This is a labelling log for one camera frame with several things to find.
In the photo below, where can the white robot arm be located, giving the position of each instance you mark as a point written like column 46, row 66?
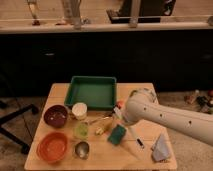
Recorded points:
column 141, row 104

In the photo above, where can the dark maroon bowl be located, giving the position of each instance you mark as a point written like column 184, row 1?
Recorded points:
column 56, row 116

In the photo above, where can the red orange bowl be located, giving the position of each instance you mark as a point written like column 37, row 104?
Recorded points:
column 53, row 147

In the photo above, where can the green plastic tray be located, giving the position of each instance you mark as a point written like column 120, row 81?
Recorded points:
column 97, row 92

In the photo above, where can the metal spoon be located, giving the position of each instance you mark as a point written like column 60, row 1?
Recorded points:
column 98, row 119

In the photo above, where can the white paper cup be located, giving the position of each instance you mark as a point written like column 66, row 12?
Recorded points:
column 79, row 110

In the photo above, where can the green sponge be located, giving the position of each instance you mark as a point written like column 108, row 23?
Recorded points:
column 117, row 135

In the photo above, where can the green translucent cup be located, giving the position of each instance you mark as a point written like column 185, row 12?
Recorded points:
column 81, row 130

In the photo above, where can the silver metal measuring cup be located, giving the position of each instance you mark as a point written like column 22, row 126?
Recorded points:
column 82, row 150

